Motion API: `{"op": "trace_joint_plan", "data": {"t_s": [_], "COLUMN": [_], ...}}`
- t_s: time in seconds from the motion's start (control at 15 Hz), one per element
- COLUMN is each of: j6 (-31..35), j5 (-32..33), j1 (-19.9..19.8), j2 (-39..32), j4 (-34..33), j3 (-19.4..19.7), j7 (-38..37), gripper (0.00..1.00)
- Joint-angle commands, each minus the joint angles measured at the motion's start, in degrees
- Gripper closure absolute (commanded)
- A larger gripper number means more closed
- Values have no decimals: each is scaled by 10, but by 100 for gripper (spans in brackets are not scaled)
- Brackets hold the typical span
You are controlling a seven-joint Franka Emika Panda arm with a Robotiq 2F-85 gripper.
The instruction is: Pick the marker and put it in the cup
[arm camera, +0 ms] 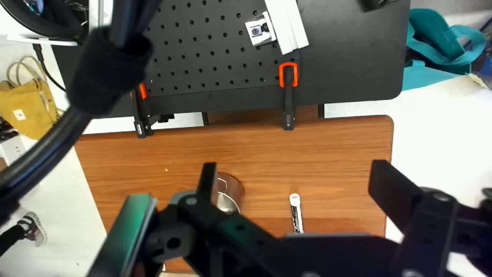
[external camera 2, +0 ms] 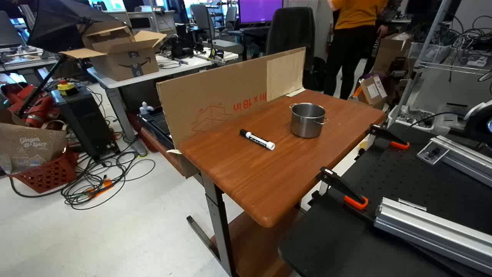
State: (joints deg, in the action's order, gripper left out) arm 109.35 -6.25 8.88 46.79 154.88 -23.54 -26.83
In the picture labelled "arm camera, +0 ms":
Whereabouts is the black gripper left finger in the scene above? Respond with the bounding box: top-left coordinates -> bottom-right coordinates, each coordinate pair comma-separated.
194,161 -> 243,232

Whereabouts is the small grey tag plate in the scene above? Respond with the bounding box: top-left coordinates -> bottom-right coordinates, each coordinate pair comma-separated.
244,17 -> 278,47

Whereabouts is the orange and black clamp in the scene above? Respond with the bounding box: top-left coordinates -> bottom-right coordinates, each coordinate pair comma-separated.
134,81 -> 171,138
277,60 -> 301,130

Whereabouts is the green camera mount bracket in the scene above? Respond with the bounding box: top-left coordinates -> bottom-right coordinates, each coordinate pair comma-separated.
86,192 -> 158,277

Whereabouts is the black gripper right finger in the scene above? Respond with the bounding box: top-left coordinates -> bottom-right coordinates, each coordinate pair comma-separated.
367,158 -> 426,227

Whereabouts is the black perforated breadboard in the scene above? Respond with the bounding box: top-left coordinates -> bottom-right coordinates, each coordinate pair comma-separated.
52,0 -> 412,115

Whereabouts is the teal fabric bag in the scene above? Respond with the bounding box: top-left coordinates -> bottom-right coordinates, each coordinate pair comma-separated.
401,6 -> 489,90

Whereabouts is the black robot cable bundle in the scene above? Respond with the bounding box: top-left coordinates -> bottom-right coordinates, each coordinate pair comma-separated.
0,0 -> 155,227

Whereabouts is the steel cup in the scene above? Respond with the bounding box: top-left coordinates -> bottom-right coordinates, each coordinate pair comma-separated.
212,172 -> 246,214

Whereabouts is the long aluminium extrusion rail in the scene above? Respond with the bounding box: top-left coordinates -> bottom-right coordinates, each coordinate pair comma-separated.
261,0 -> 310,57

